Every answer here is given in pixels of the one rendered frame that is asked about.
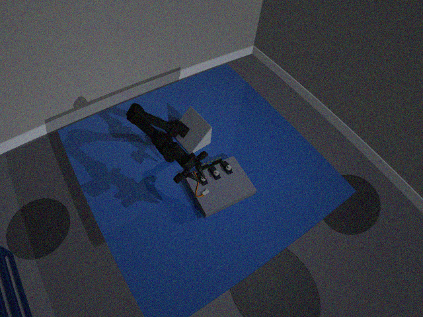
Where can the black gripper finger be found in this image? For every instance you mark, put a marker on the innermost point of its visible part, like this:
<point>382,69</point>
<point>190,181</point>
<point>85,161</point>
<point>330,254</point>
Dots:
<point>199,169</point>
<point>193,177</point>

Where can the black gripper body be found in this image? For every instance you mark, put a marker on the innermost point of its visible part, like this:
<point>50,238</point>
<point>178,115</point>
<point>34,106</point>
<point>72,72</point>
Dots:
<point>179,176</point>

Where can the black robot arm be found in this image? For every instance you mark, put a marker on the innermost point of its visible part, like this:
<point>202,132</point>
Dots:
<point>163,141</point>

